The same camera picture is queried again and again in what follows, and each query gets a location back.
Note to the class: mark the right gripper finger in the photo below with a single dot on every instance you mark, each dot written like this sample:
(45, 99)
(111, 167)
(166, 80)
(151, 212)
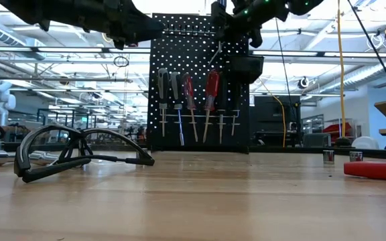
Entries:
(218, 20)
(235, 23)

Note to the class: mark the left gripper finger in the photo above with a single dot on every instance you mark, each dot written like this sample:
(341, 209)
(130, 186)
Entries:
(144, 19)
(149, 33)

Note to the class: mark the black metal pegboard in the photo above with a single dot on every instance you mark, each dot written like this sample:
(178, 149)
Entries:
(193, 53)

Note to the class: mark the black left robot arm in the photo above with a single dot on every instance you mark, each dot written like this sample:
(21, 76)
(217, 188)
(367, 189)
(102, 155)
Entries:
(45, 11)

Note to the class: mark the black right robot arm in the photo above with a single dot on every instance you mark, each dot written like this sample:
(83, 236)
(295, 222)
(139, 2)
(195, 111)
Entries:
(305, 5)

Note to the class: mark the black plastic pegboard bin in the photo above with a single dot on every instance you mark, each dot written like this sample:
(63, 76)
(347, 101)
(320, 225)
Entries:
(245, 68)

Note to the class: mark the black cabinet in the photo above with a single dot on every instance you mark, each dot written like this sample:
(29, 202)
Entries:
(270, 117)

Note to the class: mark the red storage bin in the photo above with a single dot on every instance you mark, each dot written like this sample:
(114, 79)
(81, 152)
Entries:
(337, 130)

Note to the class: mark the small silver socket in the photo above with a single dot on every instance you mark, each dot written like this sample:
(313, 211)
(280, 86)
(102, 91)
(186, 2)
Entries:
(328, 156)
(356, 156)

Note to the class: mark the white round container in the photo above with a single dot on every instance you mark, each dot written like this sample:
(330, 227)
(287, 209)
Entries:
(365, 143)

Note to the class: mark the black safety glasses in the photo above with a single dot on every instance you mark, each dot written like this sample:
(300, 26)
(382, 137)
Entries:
(22, 167)

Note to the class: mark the silver hook rail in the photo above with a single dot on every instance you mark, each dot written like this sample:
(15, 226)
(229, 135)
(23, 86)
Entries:
(186, 33)

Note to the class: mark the black aluminium table frame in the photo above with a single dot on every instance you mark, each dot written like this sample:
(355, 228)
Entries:
(380, 153)

